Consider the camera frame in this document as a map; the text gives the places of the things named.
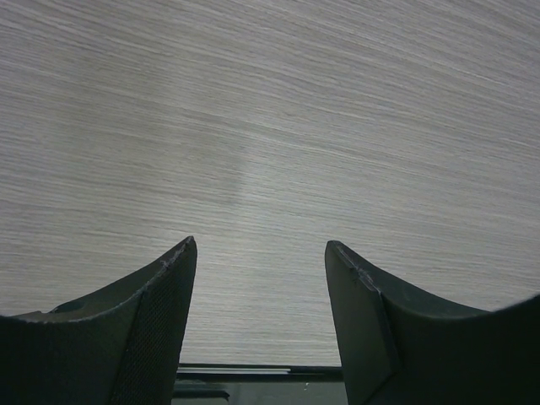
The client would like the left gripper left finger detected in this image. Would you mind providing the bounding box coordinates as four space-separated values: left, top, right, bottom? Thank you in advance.
1 236 197 404

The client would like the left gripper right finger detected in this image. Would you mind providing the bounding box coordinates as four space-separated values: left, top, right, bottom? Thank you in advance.
325 240 539 404

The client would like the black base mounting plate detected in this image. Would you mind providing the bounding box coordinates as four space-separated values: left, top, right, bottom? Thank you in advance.
171 363 348 405

